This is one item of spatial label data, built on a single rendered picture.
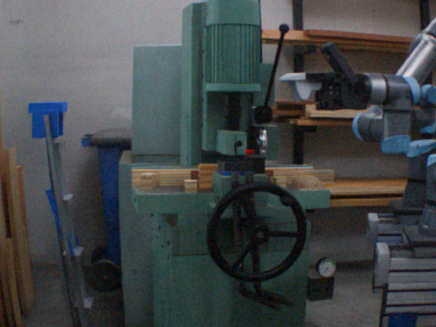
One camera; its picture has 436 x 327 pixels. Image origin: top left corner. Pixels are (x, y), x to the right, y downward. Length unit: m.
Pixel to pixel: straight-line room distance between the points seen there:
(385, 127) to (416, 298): 0.55
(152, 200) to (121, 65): 2.57
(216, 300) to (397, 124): 0.87
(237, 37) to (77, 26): 2.55
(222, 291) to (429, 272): 0.67
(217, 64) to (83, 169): 2.55
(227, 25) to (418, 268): 0.96
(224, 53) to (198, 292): 0.74
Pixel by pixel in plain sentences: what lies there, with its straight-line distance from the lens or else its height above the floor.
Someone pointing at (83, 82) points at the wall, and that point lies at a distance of 4.55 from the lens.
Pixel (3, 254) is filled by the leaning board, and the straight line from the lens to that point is 3.38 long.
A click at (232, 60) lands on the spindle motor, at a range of 2.13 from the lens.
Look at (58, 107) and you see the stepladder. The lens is 2.85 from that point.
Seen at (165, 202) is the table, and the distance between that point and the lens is 2.04.
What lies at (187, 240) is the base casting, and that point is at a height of 0.76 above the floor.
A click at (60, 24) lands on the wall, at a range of 4.59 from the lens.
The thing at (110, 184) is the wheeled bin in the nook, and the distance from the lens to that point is 3.98.
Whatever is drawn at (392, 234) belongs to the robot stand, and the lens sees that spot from 2.38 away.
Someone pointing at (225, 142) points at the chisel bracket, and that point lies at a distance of 2.16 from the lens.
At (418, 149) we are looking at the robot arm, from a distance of 2.34.
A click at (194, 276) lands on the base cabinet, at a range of 2.10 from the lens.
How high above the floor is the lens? 1.21
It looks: 6 degrees down
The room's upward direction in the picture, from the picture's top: straight up
